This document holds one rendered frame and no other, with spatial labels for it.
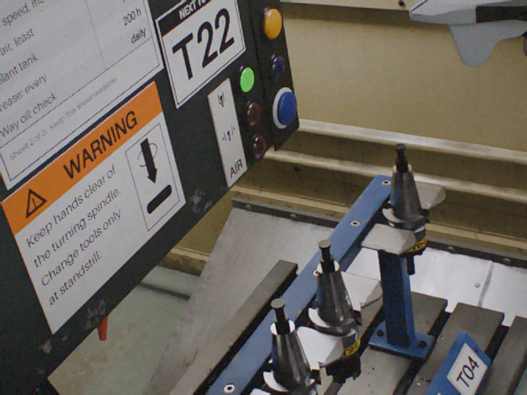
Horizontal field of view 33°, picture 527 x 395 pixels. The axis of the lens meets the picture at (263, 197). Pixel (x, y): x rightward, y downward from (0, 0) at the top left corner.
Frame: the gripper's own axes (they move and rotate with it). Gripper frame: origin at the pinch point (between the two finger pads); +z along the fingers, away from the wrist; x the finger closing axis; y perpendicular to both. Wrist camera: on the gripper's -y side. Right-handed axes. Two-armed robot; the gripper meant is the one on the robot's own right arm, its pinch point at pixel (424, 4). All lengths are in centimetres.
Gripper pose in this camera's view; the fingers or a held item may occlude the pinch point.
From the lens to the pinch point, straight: 76.3
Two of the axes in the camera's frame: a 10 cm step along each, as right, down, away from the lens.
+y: 1.7, 8.2, 5.5
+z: -9.9, 1.3, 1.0
